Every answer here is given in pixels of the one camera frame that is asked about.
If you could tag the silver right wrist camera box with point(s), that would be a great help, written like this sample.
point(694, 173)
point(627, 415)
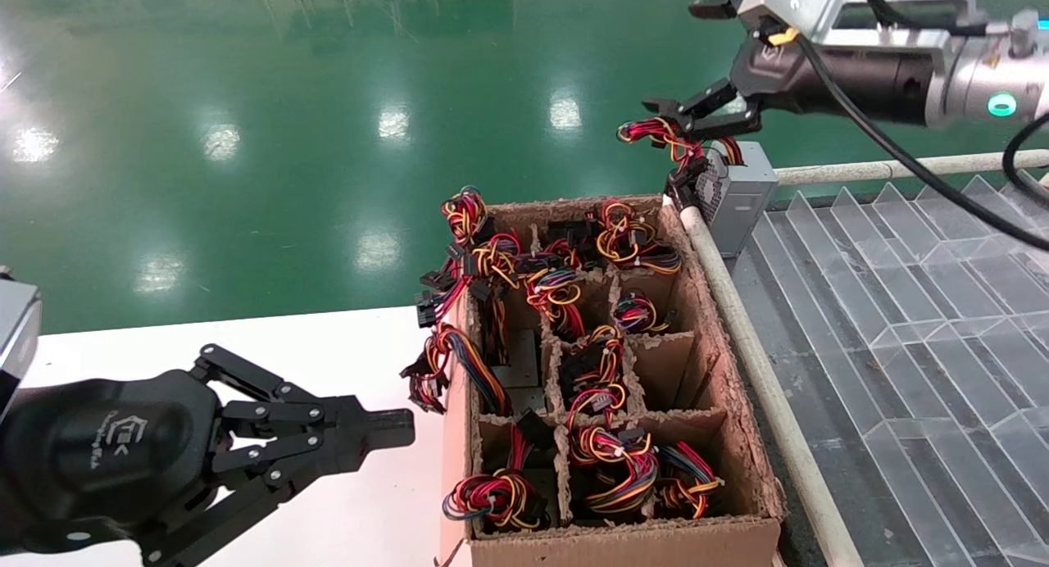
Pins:
point(795, 2)

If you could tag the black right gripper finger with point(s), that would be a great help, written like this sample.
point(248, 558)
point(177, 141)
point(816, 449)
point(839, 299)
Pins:
point(713, 112)
point(717, 6)

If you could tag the clear acrylic divider tray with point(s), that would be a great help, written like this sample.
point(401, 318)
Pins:
point(942, 346)

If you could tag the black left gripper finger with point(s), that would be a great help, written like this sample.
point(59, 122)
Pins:
point(311, 411)
point(328, 460)

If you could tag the brown cardboard divider box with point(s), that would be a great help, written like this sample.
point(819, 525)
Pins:
point(656, 387)

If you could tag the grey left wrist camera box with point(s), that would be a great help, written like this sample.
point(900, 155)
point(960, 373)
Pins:
point(15, 337)

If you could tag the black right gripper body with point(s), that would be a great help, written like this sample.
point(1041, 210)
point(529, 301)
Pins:
point(778, 75)

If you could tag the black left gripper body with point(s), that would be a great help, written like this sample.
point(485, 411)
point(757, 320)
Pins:
point(106, 452)

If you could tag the white padded rack tube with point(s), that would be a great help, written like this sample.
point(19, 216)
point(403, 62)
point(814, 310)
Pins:
point(762, 370)
point(860, 172)

